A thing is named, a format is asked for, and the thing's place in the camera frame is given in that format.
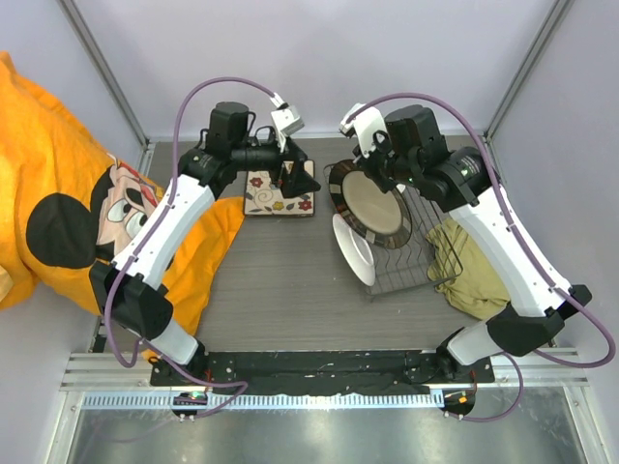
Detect brown rimmed round plate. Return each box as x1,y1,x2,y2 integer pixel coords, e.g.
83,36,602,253
326,159,413,249

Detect orange cartoon mouse cloth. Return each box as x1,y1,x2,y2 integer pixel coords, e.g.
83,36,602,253
1,53,244,364

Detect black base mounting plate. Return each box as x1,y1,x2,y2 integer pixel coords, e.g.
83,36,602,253
149,347,497,393

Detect right aluminium frame post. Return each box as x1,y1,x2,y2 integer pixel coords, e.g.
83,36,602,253
484,0,575,143

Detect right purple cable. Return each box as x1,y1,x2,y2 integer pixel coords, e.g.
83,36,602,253
347,92,616,424

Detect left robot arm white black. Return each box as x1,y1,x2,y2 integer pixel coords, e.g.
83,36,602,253
90,101,320,386

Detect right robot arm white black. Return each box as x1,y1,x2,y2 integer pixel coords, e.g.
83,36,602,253
340,104,591,382

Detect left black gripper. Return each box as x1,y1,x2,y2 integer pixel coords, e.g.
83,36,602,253
232,130,321,198

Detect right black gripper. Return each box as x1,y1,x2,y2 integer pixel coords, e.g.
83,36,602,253
353,128,420,194

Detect olive green cloth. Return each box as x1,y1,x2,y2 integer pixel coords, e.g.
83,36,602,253
426,218,510,320

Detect slotted white cable duct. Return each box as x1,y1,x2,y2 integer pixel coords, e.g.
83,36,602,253
81,390,444,411

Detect aluminium frame post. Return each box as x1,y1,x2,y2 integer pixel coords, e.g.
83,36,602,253
57,0,150,153
484,0,575,143

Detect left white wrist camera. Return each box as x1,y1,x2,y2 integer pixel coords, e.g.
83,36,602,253
270,93,305,137

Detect black wire dish rack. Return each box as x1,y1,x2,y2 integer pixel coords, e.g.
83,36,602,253
323,165,445,298

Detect left aluminium frame post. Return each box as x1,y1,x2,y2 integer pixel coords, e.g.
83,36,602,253
57,0,150,153

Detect green rimmed white plate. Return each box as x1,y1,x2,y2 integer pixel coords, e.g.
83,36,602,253
332,214,376,286

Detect square floral plate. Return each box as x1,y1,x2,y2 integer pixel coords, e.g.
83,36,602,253
244,171,315,218

